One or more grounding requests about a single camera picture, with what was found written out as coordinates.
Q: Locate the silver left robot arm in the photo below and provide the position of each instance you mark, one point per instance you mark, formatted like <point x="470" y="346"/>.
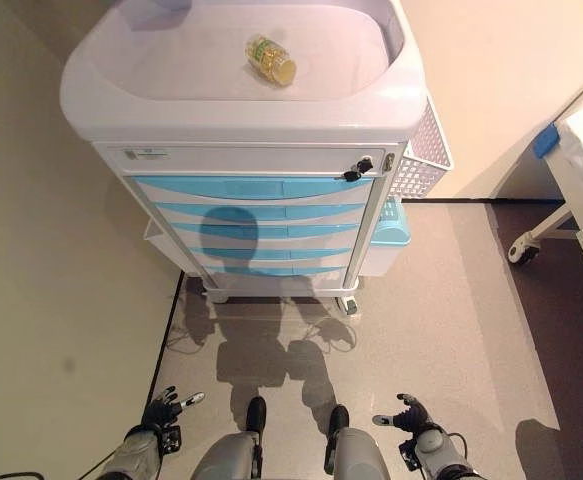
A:
<point x="136" y="452"/>

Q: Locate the white hospital bed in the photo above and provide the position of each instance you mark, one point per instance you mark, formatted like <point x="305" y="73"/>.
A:
<point x="571" y="165"/>

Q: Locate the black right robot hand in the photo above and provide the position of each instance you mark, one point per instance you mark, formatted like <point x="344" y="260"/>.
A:
<point x="413" y="415"/>

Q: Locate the clear bottle yellow capsules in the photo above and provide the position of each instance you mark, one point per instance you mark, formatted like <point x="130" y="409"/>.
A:
<point x="271" y="62"/>

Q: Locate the black cart keys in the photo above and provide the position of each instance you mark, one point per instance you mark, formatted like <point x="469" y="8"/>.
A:
<point x="358" y="170"/>

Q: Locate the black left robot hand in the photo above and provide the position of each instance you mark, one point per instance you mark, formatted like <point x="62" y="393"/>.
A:
<point x="163" y="407"/>

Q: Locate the white blue medical cart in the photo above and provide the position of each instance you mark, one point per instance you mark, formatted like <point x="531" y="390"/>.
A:
<point x="221" y="125"/>

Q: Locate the blue lidded waste bin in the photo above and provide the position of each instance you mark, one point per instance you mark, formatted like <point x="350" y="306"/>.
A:
<point x="388" y="235"/>

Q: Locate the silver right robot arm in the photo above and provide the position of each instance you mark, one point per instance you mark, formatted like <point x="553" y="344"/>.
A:
<point x="436" y="452"/>

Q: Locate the silver right robot leg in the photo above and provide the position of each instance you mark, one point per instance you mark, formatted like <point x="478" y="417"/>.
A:
<point x="351" y="445"/>

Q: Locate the blue bed corner bumper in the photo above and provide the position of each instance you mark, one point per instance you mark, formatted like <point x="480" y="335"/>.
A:
<point x="546" y="142"/>

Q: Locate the white perforated side basket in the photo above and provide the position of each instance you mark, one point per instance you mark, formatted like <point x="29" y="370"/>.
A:
<point x="423" y="160"/>

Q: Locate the blue fronted white cart drawer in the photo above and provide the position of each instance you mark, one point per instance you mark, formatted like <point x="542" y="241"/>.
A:
<point x="316" y="232"/>

